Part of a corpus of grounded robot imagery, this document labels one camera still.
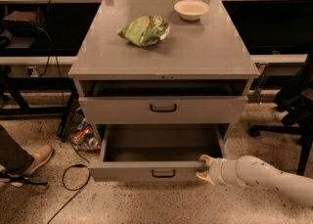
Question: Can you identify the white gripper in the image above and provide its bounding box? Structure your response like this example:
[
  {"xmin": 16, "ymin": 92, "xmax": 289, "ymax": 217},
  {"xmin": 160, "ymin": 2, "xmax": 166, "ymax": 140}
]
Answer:
[{"xmin": 196, "ymin": 155, "xmax": 237, "ymax": 186}]

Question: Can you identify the grey drawer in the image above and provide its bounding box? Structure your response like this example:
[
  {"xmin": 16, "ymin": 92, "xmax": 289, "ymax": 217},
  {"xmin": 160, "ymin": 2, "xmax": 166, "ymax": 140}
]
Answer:
[
  {"xmin": 79, "ymin": 96, "xmax": 247, "ymax": 124},
  {"xmin": 89, "ymin": 124, "xmax": 222, "ymax": 182}
]

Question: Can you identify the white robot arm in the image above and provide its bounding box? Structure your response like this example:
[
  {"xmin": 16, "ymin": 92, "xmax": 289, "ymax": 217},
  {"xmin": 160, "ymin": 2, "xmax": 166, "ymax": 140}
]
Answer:
[{"xmin": 196, "ymin": 155, "xmax": 313, "ymax": 209}]

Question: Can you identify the grey top drawer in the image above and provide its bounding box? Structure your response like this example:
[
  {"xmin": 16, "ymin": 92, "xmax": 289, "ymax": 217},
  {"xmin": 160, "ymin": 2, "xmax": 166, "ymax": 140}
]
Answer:
[{"xmin": 79, "ymin": 96, "xmax": 247, "ymax": 124}]

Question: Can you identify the grey drawer cabinet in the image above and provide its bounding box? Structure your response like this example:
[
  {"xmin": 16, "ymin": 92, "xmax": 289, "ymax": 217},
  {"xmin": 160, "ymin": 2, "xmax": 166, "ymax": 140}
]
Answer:
[{"xmin": 69, "ymin": 0, "xmax": 259, "ymax": 139}]

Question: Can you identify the black rolling chair base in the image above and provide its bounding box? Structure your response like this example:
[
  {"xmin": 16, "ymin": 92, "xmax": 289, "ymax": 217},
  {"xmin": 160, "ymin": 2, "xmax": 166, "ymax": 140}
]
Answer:
[{"xmin": 248, "ymin": 52, "xmax": 313, "ymax": 175}]

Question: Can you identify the green chip bag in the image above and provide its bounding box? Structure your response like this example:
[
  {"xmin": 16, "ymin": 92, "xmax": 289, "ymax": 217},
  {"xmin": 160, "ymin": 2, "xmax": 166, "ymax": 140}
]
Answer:
[{"xmin": 117, "ymin": 15, "xmax": 170, "ymax": 47}]

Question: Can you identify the white bowl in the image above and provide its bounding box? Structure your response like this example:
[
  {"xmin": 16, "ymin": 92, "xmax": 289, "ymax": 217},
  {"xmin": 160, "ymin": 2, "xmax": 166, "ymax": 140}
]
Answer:
[{"xmin": 174, "ymin": 0, "xmax": 209, "ymax": 22}]

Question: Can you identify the tan shoe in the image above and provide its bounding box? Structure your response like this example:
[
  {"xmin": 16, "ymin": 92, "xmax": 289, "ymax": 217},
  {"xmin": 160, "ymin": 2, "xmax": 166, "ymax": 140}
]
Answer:
[{"xmin": 10, "ymin": 145, "xmax": 54, "ymax": 187}]

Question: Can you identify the black box on shelf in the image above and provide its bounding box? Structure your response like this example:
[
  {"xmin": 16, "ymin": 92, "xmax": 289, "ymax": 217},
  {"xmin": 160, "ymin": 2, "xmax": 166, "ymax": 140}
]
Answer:
[{"xmin": 3, "ymin": 11, "xmax": 38, "ymax": 37}]

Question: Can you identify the black floor cable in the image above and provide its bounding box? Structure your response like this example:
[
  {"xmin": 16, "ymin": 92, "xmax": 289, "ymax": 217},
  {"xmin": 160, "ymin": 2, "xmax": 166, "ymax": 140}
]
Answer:
[{"xmin": 46, "ymin": 141, "xmax": 93, "ymax": 224}]

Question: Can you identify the wire basket with trash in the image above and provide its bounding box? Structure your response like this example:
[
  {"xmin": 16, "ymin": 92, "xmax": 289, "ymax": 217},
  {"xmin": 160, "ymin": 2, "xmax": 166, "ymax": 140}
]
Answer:
[{"xmin": 64, "ymin": 100, "xmax": 100, "ymax": 152}]

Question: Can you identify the black hanging cable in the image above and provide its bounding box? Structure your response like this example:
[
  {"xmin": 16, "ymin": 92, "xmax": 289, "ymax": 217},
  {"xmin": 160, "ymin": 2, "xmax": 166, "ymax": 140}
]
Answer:
[{"xmin": 36, "ymin": 0, "xmax": 67, "ymax": 109}]

